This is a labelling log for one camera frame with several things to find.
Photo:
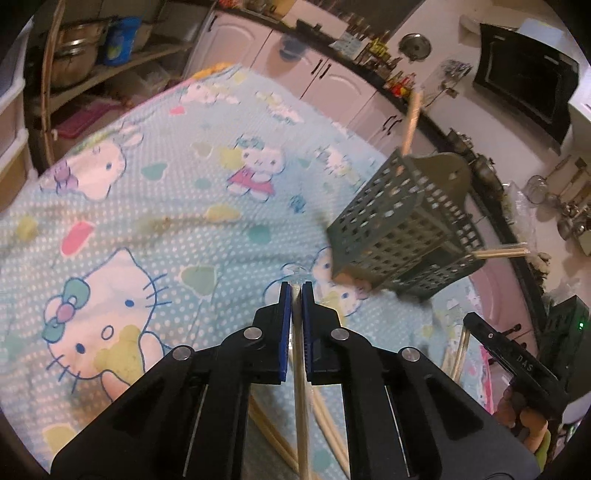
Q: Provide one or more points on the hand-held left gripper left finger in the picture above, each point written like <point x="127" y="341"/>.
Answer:
<point x="284" y="337"/>

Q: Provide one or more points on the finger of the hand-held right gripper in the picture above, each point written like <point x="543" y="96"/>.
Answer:
<point x="482" y="332"/>

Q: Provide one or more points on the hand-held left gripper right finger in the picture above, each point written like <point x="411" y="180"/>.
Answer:
<point x="314" y="355"/>

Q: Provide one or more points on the wooden chopsticks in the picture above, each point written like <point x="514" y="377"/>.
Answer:
<point x="272" y="438"/>
<point x="300" y="415"/>
<point x="411" y="124"/>
<point x="503" y="251"/>
<point x="330" y="434"/>
<point x="459" y="350"/>

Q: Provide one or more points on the green perforated utensil holder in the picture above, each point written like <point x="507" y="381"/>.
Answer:
<point x="392" y="221"/>

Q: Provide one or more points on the person's right hand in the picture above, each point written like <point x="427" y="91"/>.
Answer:
<point x="503" y="408"/>

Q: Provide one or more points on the pink towel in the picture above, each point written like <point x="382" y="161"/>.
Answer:
<point x="487" y="378"/>

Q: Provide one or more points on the dark box with green light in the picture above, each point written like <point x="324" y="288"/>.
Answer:
<point x="565" y="327"/>

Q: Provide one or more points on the garlic bulbs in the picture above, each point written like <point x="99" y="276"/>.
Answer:
<point x="541" y="265"/>

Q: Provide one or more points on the clear plastic bag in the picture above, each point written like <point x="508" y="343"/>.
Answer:
<point x="521" y="212"/>

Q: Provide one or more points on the steel ladle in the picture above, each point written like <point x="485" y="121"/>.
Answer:
<point x="567" y="228"/>

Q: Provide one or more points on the steel bowl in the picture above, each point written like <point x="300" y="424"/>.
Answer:
<point x="485" y="173"/>

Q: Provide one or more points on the cartoon cat printed blanket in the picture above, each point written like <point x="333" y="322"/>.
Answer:
<point x="161" y="207"/>

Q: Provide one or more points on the steel kettle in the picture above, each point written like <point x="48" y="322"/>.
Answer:
<point x="456" y="141"/>

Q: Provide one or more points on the black range hood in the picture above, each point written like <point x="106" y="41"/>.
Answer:
<point x="521" y="78"/>

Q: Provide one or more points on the hanging small kitchen tools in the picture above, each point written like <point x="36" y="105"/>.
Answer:
<point x="452" y="76"/>

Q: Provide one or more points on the blue hanging bin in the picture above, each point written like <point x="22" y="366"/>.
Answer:
<point x="291" y="47"/>

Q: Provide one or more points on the pink plastic tray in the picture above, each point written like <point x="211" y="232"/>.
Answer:
<point x="87" y="119"/>

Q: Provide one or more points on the steel pot lid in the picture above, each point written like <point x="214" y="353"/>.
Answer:
<point x="414" y="46"/>

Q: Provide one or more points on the row of condiment bottles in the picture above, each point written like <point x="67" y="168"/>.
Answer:
<point x="378" y="50"/>

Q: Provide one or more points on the wooden shelf rack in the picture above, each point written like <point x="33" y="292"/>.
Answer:
<point x="115" y="69"/>

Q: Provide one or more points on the blue container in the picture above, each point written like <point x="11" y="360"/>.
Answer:
<point x="121" y="41"/>

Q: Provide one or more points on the thin wooden pole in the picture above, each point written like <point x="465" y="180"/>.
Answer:
<point x="46" y="92"/>

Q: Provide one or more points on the steel pot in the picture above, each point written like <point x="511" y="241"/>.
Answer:
<point x="78" y="50"/>

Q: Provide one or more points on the plastic drawer unit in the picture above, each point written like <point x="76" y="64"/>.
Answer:
<point x="11" y="101"/>

